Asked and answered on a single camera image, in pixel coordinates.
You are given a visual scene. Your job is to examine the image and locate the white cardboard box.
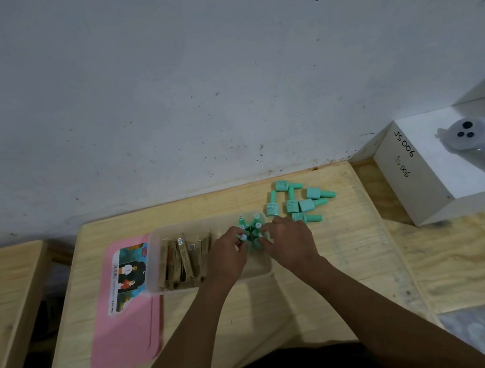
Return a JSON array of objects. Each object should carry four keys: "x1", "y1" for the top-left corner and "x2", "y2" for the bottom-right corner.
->
[{"x1": 368, "y1": 98, "x2": 485, "y2": 231}]

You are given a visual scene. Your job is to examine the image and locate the person's left forearm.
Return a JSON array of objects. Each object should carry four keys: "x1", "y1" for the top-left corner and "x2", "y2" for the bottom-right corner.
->
[{"x1": 105, "y1": 275, "x2": 248, "y2": 368}]

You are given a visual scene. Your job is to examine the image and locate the person's right hand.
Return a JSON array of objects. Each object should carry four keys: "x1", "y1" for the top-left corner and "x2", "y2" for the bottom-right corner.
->
[{"x1": 257, "y1": 210, "x2": 329, "y2": 283}]

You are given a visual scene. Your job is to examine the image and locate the person's right forearm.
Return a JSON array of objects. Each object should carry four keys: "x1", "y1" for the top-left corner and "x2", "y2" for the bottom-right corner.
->
[{"x1": 303, "y1": 238, "x2": 485, "y2": 368}]

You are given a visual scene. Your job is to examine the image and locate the group of teal bottles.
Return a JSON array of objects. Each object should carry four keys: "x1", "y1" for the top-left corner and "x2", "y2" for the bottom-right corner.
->
[{"x1": 230, "y1": 173, "x2": 343, "y2": 254}]

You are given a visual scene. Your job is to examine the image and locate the plywood table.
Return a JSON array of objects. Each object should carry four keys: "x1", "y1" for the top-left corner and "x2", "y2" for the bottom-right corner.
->
[{"x1": 352, "y1": 144, "x2": 485, "y2": 323}]

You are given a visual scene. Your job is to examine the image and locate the person's left hand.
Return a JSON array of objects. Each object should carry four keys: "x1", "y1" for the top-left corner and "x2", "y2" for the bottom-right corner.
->
[{"x1": 199, "y1": 224, "x2": 255, "y2": 289}]

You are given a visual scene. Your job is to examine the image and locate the pink lid with picture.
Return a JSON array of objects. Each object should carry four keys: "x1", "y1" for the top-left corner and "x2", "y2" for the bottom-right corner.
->
[{"x1": 75, "y1": 231, "x2": 177, "y2": 368}]

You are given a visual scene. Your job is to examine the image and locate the clear plastic container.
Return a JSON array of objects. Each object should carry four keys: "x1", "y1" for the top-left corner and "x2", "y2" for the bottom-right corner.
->
[{"x1": 137, "y1": 208, "x2": 278, "y2": 298}]

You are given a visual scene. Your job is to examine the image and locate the group of tan boxes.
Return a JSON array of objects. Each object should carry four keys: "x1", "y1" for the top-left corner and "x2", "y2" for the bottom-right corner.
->
[{"x1": 151, "y1": 229, "x2": 218, "y2": 292}]

